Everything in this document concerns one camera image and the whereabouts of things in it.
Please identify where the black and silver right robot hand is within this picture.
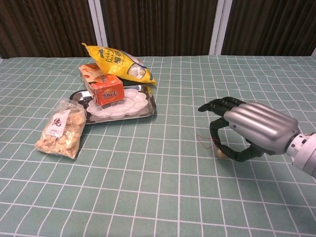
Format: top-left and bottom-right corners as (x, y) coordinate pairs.
(198, 96), (301, 163)

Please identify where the green checkered tablecloth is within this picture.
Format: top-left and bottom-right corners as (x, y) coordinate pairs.
(0, 55), (316, 237)

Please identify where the white flower-shaped plate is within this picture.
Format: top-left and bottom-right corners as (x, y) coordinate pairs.
(86, 88), (151, 117)

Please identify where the orange cardboard box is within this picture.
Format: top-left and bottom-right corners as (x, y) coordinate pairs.
(89, 75), (125, 106)

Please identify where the yellow marshmallow bag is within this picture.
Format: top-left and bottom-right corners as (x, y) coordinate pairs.
(81, 42), (158, 86)

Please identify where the beige and orange snack pack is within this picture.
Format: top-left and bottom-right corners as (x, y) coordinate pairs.
(78, 63), (107, 96)

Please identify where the stainless steel tray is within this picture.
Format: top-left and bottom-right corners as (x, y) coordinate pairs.
(69, 84), (158, 124)

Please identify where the clear bag of snacks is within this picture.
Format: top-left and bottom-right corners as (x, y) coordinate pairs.
(34, 97), (87, 160)

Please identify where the white partition post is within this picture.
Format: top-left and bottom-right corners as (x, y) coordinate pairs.
(208, 0), (234, 55)
(88, 0), (109, 47)

